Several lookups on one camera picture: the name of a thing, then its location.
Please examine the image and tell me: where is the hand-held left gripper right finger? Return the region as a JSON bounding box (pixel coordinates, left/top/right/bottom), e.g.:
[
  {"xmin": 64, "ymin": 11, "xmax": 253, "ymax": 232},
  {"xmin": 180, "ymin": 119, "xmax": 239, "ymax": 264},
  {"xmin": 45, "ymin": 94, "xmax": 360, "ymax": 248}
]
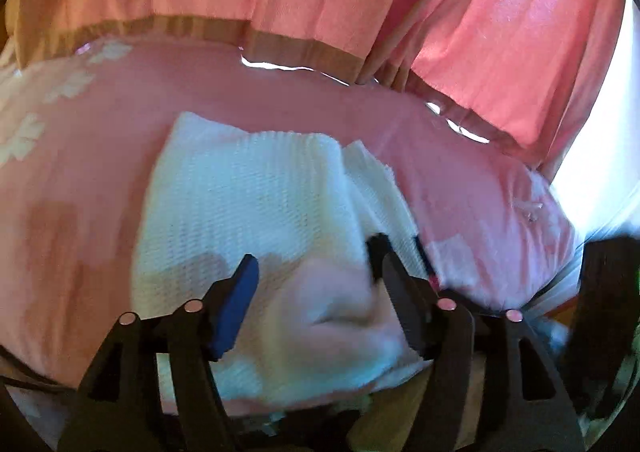
[{"xmin": 365, "ymin": 233, "xmax": 586, "ymax": 452}]

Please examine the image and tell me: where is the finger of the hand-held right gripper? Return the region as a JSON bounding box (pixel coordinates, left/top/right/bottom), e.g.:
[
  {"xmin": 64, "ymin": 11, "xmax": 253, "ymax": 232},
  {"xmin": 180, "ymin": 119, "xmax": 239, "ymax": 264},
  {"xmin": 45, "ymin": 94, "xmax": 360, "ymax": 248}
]
[{"xmin": 413, "ymin": 235, "xmax": 442, "ymax": 291}]

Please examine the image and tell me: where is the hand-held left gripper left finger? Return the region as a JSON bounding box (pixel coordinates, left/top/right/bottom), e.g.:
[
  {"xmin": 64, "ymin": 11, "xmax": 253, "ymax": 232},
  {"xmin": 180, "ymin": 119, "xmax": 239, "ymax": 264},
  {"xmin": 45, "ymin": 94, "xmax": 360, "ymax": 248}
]
[{"xmin": 57, "ymin": 254, "xmax": 260, "ymax": 452}]

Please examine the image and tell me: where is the white red black knit sweater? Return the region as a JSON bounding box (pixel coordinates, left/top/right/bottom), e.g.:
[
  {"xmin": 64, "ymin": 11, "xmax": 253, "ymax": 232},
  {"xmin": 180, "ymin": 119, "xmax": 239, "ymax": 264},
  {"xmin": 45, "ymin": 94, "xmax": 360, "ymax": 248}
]
[{"xmin": 131, "ymin": 111, "xmax": 442, "ymax": 404}]

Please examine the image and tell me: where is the pink patterned blanket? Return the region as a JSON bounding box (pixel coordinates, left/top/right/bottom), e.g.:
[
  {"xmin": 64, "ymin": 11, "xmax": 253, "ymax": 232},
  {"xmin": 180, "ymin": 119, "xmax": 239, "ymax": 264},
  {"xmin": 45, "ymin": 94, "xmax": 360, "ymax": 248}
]
[{"xmin": 0, "ymin": 34, "xmax": 581, "ymax": 438}]

